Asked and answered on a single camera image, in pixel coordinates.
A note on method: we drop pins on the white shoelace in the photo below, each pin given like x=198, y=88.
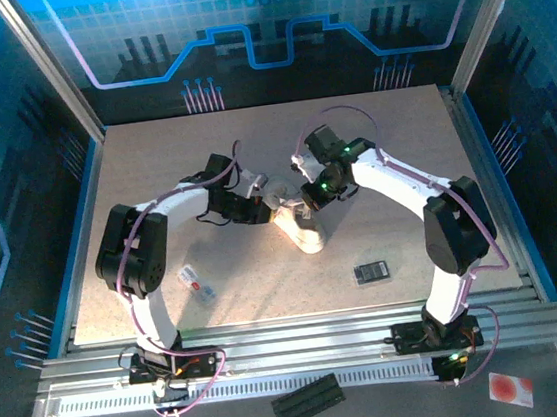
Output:
x=286, y=212

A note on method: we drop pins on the white canvas shoe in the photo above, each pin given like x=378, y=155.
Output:
x=307, y=238

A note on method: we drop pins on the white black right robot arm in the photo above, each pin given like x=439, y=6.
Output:
x=452, y=234

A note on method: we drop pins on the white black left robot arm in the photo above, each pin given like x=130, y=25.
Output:
x=137, y=250

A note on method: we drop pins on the black clear-lidded case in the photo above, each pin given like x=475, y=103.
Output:
x=372, y=273

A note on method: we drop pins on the black ridged block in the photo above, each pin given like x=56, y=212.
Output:
x=308, y=401

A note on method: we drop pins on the white connector block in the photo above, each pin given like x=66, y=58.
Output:
x=171, y=394

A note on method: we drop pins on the black controller board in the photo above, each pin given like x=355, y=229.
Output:
x=448, y=370

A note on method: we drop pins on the white card red circle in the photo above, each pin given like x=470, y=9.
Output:
x=510, y=389

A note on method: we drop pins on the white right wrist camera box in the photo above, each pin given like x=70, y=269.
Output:
x=310, y=167

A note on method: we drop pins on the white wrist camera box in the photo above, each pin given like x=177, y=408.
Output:
x=310, y=167
x=254, y=178

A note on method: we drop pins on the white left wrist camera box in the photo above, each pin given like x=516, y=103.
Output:
x=254, y=178

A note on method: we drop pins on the aluminium front frame rail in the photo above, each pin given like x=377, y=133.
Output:
x=298, y=337

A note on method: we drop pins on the aluminium side rail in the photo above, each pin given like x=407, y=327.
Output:
x=470, y=146

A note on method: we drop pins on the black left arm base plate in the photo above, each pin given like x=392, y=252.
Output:
x=200, y=363

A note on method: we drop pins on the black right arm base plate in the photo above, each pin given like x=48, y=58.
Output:
x=406, y=340

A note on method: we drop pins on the aluminium corner post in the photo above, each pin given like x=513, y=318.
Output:
x=487, y=18
x=52, y=68

